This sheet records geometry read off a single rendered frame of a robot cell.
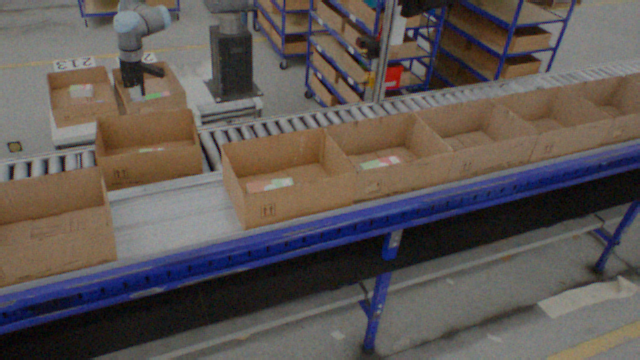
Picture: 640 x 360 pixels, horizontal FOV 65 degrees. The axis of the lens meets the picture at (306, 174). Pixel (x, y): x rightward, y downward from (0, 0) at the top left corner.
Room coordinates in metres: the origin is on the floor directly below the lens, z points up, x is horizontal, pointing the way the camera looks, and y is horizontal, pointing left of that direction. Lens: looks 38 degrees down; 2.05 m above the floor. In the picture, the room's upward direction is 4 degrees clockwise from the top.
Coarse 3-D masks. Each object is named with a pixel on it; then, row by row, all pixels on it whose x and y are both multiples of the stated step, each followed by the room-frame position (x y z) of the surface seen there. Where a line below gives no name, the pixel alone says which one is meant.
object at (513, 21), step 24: (480, 0) 3.54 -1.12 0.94; (504, 0) 3.58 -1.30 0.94; (528, 0) 3.60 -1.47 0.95; (576, 0) 3.25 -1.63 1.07; (456, 24) 3.60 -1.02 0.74; (504, 24) 3.13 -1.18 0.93; (528, 24) 3.15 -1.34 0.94; (456, 48) 3.64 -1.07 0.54; (504, 48) 3.07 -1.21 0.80; (552, 48) 3.28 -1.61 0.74; (432, 72) 3.66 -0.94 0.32; (480, 72) 3.24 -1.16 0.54
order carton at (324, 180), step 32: (320, 128) 1.58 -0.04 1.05; (224, 160) 1.37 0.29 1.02; (256, 160) 1.47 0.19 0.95; (288, 160) 1.53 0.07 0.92; (320, 160) 1.56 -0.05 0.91; (256, 192) 1.18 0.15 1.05; (288, 192) 1.22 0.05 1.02; (320, 192) 1.27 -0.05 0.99; (352, 192) 1.32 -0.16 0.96; (256, 224) 1.17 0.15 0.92
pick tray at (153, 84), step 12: (120, 72) 2.33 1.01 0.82; (144, 72) 2.39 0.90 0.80; (168, 72) 2.40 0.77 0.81; (120, 84) 2.32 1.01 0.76; (144, 84) 2.34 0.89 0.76; (156, 84) 2.35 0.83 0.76; (168, 84) 2.36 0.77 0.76; (180, 84) 2.20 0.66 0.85; (120, 96) 2.15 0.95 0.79; (168, 96) 2.08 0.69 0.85; (180, 96) 2.11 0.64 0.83; (132, 108) 1.99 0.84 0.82; (144, 108) 2.02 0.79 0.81; (156, 108) 2.05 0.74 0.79; (168, 108) 2.08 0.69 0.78
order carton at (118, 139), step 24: (96, 120) 1.71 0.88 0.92; (120, 120) 1.76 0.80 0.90; (144, 120) 1.80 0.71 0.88; (168, 120) 1.83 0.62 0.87; (192, 120) 1.83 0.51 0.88; (96, 144) 1.56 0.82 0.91; (120, 144) 1.76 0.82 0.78; (144, 144) 1.79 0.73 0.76; (168, 144) 1.81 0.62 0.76; (192, 144) 1.82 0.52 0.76; (120, 168) 1.49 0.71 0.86; (144, 168) 1.52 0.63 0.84; (168, 168) 1.55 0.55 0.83; (192, 168) 1.58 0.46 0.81
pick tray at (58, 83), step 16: (48, 80) 2.21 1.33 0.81; (64, 80) 2.25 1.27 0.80; (80, 80) 2.29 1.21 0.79; (96, 80) 2.32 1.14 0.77; (64, 96) 2.16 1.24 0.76; (96, 96) 2.18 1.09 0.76; (112, 96) 2.17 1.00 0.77; (64, 112) 1.91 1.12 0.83; (80, 112) 1.94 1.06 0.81; (96, 112) 1.97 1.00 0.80; (112, 112) 2.00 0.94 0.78
